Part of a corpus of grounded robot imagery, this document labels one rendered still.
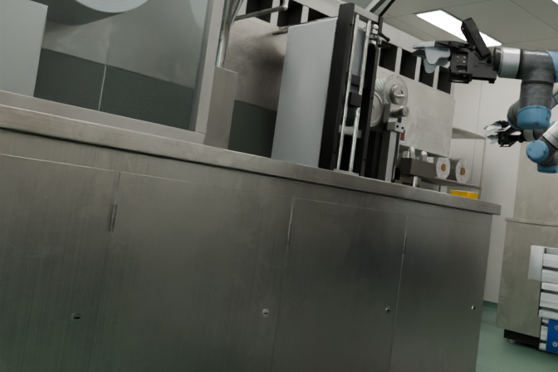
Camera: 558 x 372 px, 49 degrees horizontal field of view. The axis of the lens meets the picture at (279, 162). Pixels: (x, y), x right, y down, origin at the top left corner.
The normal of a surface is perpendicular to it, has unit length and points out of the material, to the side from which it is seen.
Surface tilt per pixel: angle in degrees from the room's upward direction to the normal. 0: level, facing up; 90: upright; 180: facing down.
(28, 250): 90
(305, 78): 90
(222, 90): 90
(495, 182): 90
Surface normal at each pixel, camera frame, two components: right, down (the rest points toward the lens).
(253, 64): 0.66, 0.04
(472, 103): -0.73, -0.15
